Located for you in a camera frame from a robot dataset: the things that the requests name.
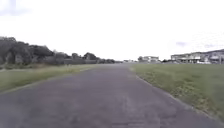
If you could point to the grass strip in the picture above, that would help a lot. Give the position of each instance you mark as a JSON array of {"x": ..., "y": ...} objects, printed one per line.
[{"x": 30, "y": 75}]

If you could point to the long grey building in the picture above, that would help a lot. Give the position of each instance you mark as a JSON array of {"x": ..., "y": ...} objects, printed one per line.
[{"x": 200, "y": 56}]

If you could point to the white building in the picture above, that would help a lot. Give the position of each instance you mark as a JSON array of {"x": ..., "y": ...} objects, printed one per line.
[{"x": 150, "y": 59}]

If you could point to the grey asphalt path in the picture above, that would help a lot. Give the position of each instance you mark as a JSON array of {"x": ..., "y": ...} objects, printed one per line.
[{"x": 100, "y": 100}]

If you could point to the grass field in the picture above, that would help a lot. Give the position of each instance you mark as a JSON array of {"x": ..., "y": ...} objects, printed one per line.
[{"x": 186, "y": 80}]

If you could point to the row of trees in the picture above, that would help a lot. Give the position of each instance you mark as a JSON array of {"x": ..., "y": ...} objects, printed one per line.
[{"x": 26, "y": 53}]

